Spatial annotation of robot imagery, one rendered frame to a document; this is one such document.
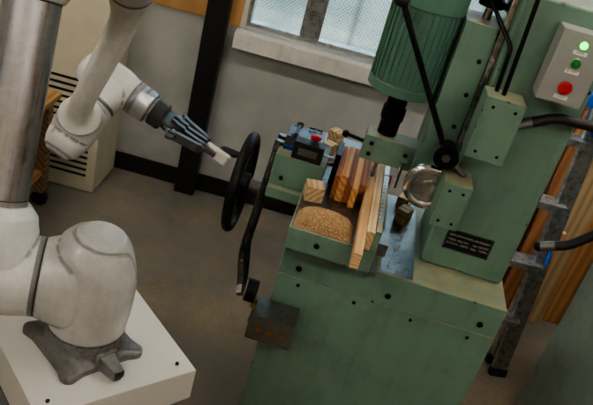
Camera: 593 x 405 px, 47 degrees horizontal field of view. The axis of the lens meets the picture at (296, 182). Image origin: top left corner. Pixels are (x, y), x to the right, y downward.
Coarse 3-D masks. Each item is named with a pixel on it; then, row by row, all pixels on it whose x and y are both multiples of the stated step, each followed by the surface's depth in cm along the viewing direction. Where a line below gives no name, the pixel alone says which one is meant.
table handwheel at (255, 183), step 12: (252, 132) 186; (252, 144) 182; (240, 156) 178; (252, 156) 199; (240, 168) 177; (252, 168) 202; (240, 180) 177; (252, 180) 189; (228, 192) 177; (240, 192) 193; (228, 204) 178; (240, 204) 199; (228, 216) 180; (228, 228) 185
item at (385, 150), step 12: (372, 132) 176; (372, 144) 175; (384, 144) 174; (396, 144) 174; (408, 144) 175; (360, 156) 177; (372, 156) 177; (384, 156) 176; (396, 156) 175; (396, 168) 177; (408, 168) 176
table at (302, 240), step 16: (352, 144) 209; (272, 192) 180; (288, 192) 179; (336, 208) 172; (352, 208) 174; (288, 240) 161; (304, 240) 160; (320, 240) 159; (336, 240) 159; (352, 240) 160; (320, 256) 161; (336, 256) 160; (368, 256) 159
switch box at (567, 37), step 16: (560, 32) 144; (576, 32) 142; (592, 32) 144; (560, 48) 143; (576, 48) 143; (592, 48) 142; (544, 64) 149; (560, 64) 145; (592, 64) 144; (544, 80) 147; (560, 80) 146; (576, 80) 146; (592, 80) 145; (544, 96) 148; (576, 96) 147
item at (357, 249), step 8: (368, 176) 183; (368, 184) 179; (368, 192) 175; (368, 200) 171; (360, 208) 173; (368, 208) 167; (360, 216) 163; (368, 216) 164; (360, 224) 160; (360, 232) 157; (360, 240) 154; (352, 248) 157; (360, 248) 151; (352, 256) 149; (360, 256) 149; (352, 264) 150
